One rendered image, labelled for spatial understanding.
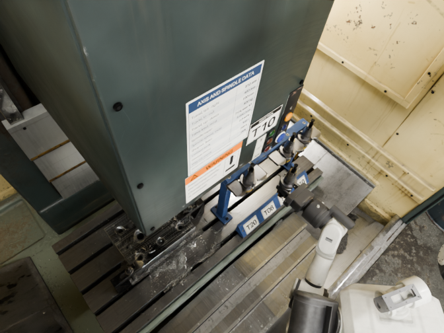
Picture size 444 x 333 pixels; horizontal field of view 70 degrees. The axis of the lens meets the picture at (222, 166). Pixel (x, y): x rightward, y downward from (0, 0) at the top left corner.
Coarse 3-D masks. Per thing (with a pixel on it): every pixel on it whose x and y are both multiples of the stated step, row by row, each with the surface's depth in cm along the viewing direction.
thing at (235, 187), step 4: (236, 180) 120; (228, 184) 118; (232, 184) 118; (236, 184) 119; (240, 184) 119; (228, 188) 118; (232, 188) 118; (236, 188) 118; (240, 188) 118; (244, 188) 118; (232, 192) 117; (236, 192) 117; (240, 192) 117; (244, 192) 117; (236, 196) 116; (240, 196) 116
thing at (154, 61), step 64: (0, 0) 46; (64, 0) 26; (128, 0) 29; (192, 0) 34; (256, 0) 41; (320, 0) 51; (64, 64) 36; (128, 64) 34; (192, 64) 41; (64, 128) 74; (128, 128) 41; (128, 192) 53
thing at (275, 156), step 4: (272, 152) 128; (276, 152) 128; (268, 156) 127; (272, 156) 127; (276, 156) 127; (280, 156) 127; (272, 160) 126; (276, 160) 126; (280, 160) 126; (284, 160) 126; (276, 164) 125; (280, 164) 125; (284, 164) 126
